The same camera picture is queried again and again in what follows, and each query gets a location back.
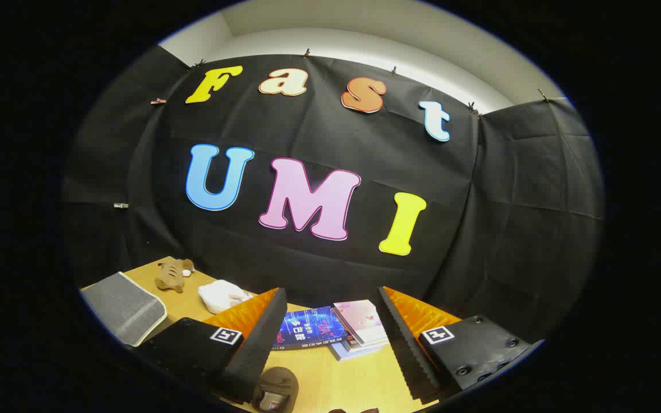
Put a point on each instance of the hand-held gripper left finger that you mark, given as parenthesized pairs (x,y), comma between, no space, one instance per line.
(261,338)

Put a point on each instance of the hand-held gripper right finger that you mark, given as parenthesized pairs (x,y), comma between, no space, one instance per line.
(405,344)

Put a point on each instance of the grey fabric storage box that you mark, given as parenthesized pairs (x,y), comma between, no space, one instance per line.
(121,307)

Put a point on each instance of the pale blue book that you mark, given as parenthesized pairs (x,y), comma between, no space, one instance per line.
(359,351)

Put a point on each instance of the pink book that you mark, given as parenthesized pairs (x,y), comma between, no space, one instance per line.
(359,321)

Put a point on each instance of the white plush toy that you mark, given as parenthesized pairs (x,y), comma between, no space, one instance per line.
(218,295)

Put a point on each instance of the brown striped plush toy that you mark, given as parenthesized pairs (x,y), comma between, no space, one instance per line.
(171,275)

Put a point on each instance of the black backdrop cloth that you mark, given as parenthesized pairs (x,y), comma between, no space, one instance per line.
(330,132)

